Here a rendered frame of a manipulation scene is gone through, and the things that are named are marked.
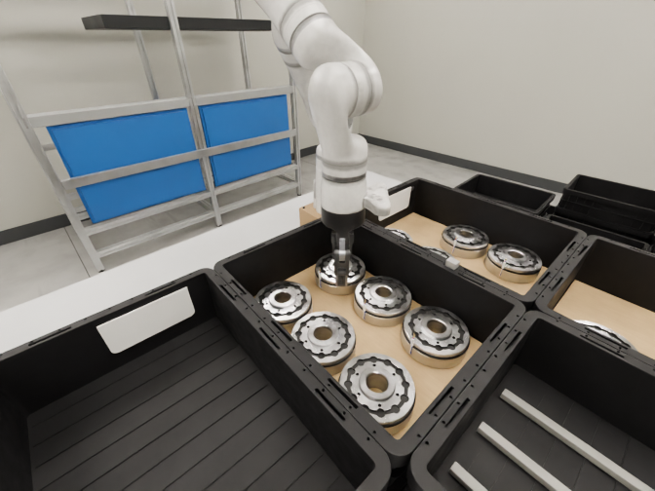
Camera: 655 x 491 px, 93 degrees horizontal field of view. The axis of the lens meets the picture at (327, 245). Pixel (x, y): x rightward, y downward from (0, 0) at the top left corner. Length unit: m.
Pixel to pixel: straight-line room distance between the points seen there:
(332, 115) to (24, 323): 0.85
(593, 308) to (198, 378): 0.70
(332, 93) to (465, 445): 0.46
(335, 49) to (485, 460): 0.55
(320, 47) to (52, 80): 2.66
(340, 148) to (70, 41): 2.72
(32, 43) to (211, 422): 2.79
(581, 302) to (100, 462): 0.80
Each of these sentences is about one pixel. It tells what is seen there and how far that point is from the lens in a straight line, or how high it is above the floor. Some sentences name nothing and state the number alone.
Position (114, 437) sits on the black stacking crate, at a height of 0.83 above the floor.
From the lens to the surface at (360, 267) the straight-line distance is 0.64.
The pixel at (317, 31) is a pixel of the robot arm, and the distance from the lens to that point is 0.48.
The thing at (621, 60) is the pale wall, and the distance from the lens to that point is 3.55.
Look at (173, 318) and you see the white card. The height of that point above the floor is 0.87.
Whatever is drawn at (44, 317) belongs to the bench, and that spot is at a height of 0.70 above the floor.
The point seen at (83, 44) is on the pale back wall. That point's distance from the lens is 3.06.
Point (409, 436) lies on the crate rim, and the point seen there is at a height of 0.93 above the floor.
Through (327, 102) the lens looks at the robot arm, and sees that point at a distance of 0.43.
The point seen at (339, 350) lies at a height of 0.86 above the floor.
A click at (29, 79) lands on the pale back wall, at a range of 3.02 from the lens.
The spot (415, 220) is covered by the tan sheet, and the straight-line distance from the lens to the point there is 0.89.
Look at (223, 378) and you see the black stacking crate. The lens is 0.52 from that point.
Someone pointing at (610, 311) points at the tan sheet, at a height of 0.83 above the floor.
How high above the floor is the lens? 1.25
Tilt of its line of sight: 34 degrees down
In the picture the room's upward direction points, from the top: straight up
